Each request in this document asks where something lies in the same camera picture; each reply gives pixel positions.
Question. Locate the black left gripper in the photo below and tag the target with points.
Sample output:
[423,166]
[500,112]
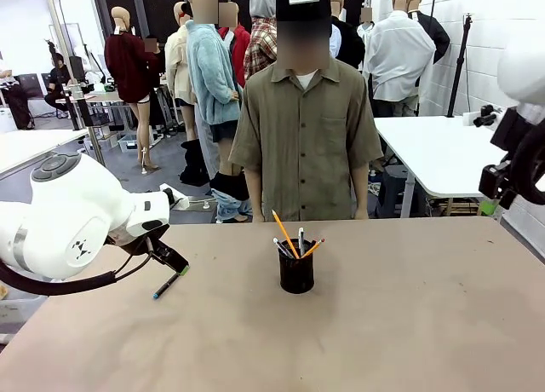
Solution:
[164,250]

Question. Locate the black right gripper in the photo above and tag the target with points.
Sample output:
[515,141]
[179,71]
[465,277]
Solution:
[508,128]

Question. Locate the grey and black pen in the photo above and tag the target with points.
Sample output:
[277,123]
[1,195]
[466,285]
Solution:
[281,246]

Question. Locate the yellow pencil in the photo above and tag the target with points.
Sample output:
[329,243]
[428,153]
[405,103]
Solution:
[284,233]
[314,247]

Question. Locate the white and black pen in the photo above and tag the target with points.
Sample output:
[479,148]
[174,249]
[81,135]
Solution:
[301,238]

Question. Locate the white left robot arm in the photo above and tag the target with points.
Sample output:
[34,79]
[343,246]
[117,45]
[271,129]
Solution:
[64,204]

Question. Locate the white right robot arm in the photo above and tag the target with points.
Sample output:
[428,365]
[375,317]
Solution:
[523,68]

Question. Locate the person's right forearm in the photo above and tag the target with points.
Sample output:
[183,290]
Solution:
[254,191]

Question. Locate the person's left forearm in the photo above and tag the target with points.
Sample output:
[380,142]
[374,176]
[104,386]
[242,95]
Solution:
[361,191]

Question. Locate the black pen blue tip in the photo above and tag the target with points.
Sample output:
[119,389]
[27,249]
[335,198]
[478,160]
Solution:
[166,285]

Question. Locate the black mesh pen holder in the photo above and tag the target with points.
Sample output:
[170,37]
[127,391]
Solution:
[296,272]

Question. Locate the person's right hand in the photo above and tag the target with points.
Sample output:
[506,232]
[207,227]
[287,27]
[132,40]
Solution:
[259,218]

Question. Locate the person's left hand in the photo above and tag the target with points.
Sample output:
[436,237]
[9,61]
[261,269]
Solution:
[362,215]

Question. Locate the wooden pallet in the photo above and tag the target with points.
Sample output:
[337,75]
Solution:
[460,206]

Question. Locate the white power strip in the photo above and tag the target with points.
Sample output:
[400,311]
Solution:
[200,203]

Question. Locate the large white table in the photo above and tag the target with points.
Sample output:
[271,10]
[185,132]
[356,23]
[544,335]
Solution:
[426,153]

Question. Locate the jeans and black clothes pile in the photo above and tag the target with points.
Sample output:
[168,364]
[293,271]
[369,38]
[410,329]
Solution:
[232,191]

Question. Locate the black tripod stand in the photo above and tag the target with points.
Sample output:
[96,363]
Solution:
[462,59]

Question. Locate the grey plastic crate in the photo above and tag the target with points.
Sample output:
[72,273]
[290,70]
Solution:
[127,144]

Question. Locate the mannequin in black suit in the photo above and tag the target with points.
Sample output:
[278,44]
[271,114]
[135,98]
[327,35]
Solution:
[438,38]

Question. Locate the person in olive shirt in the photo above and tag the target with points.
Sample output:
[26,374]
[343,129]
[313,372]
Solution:
[298,153]

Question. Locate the mannequin in white shirt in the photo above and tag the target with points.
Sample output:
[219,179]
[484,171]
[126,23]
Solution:
[396,55]

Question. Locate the cluttered workbench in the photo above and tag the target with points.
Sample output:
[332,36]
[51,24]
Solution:
[98,97]

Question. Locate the white table with grey edge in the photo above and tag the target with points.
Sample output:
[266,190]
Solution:
[34,145]

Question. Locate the mannequin in blue fleece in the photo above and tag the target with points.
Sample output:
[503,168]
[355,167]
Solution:
[208,76]

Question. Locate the mannequin in cream jacket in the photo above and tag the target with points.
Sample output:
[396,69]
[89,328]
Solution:
[176,68]

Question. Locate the mannequin in black coat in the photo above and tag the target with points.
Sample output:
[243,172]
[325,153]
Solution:
[351,42]

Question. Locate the person in dark clothes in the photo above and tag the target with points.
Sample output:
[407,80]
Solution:
[155,68]

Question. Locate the mannequin in maroon dress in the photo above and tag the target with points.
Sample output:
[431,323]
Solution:
[127,68]

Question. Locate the mannequin in light blue shirt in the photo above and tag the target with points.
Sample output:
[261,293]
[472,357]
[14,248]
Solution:
[335,38]

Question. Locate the seated person in black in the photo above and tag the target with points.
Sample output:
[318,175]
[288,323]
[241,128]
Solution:
[57,78]

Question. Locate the mannequin in red jacket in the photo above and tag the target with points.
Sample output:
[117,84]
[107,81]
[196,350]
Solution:
[240,47]

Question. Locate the mannequin in plaid shirt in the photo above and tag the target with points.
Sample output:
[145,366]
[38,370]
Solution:
[259,47]

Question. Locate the black cap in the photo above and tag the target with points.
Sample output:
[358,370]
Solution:
[283,8]

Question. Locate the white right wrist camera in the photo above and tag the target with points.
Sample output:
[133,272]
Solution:
[470,118]

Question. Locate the grey metal post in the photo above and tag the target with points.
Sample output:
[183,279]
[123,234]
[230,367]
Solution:
[95,147]

